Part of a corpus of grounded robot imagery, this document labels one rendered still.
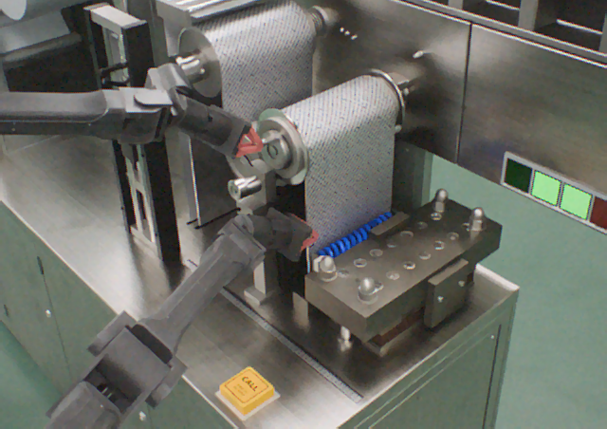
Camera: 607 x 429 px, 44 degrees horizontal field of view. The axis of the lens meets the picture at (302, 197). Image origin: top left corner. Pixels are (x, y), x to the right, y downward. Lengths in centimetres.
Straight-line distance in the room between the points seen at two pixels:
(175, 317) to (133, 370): 12
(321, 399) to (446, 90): 63
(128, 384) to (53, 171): 125
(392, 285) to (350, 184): 21
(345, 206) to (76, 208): 74
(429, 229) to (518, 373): 126
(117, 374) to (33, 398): 184
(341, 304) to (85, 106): 56
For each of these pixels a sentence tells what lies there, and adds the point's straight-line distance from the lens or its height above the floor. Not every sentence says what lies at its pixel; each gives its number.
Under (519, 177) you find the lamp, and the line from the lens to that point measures 145.
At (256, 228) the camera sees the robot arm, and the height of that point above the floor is 118.
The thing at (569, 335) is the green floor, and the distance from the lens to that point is 291.
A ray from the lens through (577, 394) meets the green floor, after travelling 272.
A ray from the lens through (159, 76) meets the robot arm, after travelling 128.
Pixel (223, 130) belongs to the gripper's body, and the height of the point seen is 134.
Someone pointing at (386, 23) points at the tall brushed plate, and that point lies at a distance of 156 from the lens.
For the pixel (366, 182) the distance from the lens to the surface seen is 150.
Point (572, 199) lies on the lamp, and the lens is 141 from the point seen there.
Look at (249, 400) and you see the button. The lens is 135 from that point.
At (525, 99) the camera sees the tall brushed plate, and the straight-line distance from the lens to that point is 139.
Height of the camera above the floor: 193
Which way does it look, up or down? 34 degrees down
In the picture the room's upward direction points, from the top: 2 degrees counter-clockwise
